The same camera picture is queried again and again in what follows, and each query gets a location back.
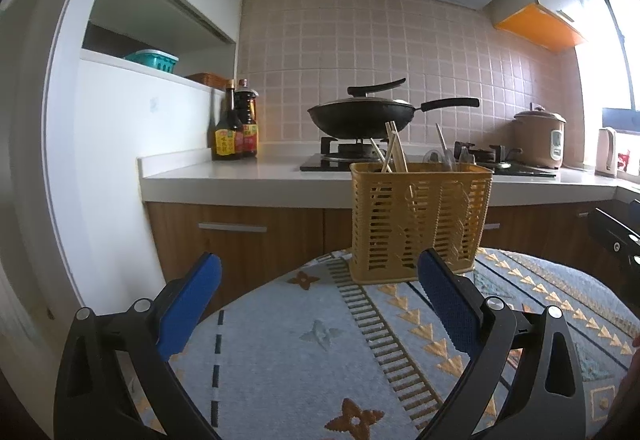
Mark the black wok with handle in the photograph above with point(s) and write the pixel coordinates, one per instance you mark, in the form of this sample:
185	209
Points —
361	116

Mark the person's left hand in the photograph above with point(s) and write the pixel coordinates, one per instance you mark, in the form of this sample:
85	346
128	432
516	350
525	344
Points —
623	418

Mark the clear spoon in basket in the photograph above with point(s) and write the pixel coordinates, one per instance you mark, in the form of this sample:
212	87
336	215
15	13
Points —
444	156

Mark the pink rice cooker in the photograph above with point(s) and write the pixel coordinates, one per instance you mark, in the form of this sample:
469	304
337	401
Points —
540	134

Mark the orange wall cabinet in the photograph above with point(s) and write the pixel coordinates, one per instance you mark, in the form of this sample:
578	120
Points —
538	25

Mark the yellow plastic utensil basket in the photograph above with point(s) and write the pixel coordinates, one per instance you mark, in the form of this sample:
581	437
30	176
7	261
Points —
398	215

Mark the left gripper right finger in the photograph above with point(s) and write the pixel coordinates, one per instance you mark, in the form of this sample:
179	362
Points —
546	399

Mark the wooden chopsticks in basket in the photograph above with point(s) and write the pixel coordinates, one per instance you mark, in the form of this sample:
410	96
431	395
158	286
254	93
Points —
394	159

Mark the dark soy sauce bottle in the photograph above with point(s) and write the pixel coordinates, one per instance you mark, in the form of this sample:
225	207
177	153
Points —
228	128

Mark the teal plastic basket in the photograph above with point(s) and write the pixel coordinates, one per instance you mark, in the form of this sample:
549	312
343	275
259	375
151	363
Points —
155	59

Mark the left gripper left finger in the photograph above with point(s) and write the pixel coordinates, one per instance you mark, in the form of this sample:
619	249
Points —
92	400

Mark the white electric kettle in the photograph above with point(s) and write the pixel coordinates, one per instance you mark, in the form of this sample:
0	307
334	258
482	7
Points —
606	158

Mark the wooden kitchen cabinet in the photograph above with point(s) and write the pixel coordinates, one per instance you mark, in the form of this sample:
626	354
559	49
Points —
257	245

